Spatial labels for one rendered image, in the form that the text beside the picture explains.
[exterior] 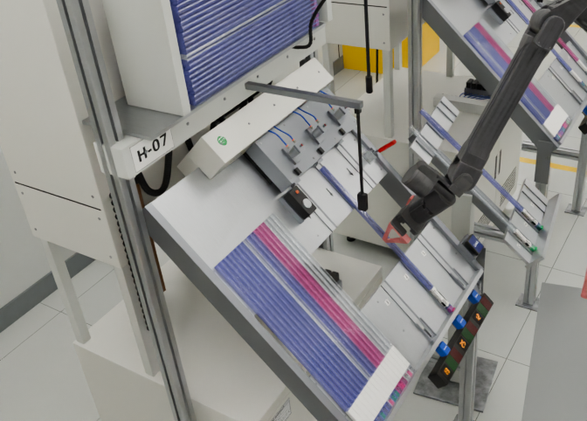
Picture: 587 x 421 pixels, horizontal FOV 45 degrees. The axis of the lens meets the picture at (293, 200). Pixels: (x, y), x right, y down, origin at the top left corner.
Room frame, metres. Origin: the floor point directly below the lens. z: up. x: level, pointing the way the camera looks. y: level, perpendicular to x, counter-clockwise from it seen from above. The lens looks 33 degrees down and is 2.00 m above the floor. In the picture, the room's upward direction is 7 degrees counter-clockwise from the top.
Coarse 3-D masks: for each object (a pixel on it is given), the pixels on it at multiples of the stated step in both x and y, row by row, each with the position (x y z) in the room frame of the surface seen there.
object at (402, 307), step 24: (432, 240) 1.55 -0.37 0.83; (432, 264) 1.48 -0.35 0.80; (456, 264) 1.51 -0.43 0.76; (384, 288) 1.35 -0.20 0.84; (408, 288) 1.38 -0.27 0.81; (456, 288) 1.44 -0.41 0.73; (384, 312) 1.29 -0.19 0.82; (408, 312) 1.32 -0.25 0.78; (432, 312) 1.35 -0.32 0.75; (408, 336) 1.26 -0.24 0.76; (432, 336) 1.29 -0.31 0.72; (408, 360) 1.20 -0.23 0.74
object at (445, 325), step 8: (480, 272) 1.50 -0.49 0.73; (472, 280) 1.47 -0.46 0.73; (472, 288) 1.44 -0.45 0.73; (464, 296) 1.41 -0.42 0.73; (456, 304) 1.39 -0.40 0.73; (456, 312) 1.36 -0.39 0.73; (448, 320) 1.33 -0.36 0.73; (440, 328) 1.31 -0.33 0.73; (440, 336) 1.27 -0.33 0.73; (432, 344) 1.25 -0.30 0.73; (432, 352) 1.23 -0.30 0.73; (424, 360) 1.20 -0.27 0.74; (416, 368) 1.19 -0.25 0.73; (424, 368) 1.18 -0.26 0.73; (416, 376) 1.15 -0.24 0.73; (408, 384) 1.13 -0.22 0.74; (408, 392) 1.11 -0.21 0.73; (400, 400) 1.09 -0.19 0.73; (392, 408) 1.07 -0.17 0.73; (392, 416) 1.05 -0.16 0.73
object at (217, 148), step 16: (304, 64) 1.76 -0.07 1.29; (320, 64) 1.79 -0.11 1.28; (288, 80) 1.68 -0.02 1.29; (304, 80) 1.71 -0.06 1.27; (320, 80) 1.74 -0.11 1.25; (272, 96) 1.61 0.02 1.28; (240, 112) 1.52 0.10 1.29; (256, 112) 1.54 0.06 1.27; (272, 112) 1.57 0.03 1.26; (288, 112) 1.59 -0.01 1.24; (224, 128) 1.46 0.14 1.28; (240, 128) 1.48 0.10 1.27; (256, 128) 1.50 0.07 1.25; (208, 144) 1.40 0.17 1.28; (224, 144) 1.42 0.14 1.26; (240, 144) 1.44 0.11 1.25; (192, 160) 1.43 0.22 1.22; (208, 160) 1.40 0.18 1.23; (224, 160) 1.38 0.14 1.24; (208, 176) 1.41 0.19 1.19
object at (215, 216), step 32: (352, 160) 1.66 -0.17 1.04; (192, 192) 1.36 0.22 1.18; (224, 192) 1.39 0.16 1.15; (256, 192) 1.43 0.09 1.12; (320, 192) 1.52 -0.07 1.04; (352, 192) 1.56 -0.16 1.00; (192, 224) 1.29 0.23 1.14; (224, 224) 1.32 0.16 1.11; (256, 224) 1.35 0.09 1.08; (288, 224) 1.39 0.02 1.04; (320, 224) 1.43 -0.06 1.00; (224, 256) 1.25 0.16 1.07
